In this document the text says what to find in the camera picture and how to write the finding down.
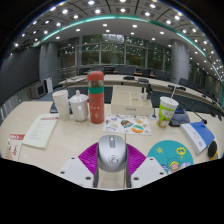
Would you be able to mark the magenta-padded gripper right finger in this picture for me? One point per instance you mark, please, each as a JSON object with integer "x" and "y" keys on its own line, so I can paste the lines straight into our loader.
{"x": 148, "y": 170}

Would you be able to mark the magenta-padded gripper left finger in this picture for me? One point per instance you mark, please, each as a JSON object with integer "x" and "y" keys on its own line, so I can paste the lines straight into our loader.
{"x": 75, "y": 171}

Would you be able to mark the silver grey computer mouse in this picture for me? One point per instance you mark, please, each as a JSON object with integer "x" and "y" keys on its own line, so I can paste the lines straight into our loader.
{"x": 112, "y": 153}

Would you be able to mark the round teal cartoon mouse pad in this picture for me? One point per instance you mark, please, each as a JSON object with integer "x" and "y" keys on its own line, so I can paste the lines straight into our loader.
{"x": 170, "y": 155}

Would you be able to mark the colourful sticker sheet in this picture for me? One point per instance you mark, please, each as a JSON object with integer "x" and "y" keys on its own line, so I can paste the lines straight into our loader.
{"x": 128, "y": 125}

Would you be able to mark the white printed booklet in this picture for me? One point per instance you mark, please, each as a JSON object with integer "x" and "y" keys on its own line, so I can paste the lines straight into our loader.
{"x": 40, "y": 130}

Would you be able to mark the green white cup with straw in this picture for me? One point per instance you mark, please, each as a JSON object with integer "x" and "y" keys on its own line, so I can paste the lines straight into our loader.
{"x": 166, "y": 113}

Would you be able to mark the blue and white book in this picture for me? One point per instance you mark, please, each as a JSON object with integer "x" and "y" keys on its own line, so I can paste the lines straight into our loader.
{"x": 198, "y": 135}

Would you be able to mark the white lidded ceramic mug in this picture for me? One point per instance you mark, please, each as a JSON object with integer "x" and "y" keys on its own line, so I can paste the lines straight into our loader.
{"x": 80, "y": 107}

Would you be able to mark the red and white brochure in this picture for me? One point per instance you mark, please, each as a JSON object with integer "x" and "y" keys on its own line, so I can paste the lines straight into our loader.
{"x": 15, "y": 146}

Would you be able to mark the white paper cup stack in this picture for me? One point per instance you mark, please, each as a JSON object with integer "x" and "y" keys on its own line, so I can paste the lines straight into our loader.
{"x": 62, "y": 105}

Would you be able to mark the black handheld microphone yellow band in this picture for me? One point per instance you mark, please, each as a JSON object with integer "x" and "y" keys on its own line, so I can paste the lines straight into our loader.
{"x": 213, "y": 150}

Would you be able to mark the beige desk organizer box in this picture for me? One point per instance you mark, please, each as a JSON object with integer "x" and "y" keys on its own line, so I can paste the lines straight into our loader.
{"x": 128, "y": 105}

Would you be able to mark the red thermos bottle green band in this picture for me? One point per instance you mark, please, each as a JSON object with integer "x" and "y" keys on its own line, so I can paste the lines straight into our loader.
{"x": 96, "y": 100}

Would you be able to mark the grey box-shaped appliance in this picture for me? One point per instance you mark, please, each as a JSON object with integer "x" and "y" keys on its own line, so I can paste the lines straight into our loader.
{"x": 38, "y": 90}

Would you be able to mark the white upright floor appliance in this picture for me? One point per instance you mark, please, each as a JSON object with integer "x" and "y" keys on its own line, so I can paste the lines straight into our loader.
{"x": 48, "y": 85}

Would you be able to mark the black desk microphone units group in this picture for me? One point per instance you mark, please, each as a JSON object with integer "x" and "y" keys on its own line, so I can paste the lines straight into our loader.
{"x": 129, "y": 78}

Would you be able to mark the long curved conference desk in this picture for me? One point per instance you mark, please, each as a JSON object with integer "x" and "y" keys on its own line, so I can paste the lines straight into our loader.
{"x": 116, "y": 79}

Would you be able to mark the dark office chairs group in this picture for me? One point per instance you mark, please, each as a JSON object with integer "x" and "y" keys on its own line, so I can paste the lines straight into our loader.
{"x": 126, "y": 70}

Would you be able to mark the round ceiling lights group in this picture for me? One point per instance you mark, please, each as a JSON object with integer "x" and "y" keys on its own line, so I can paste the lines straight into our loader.
{"x": 123, "y": 10}

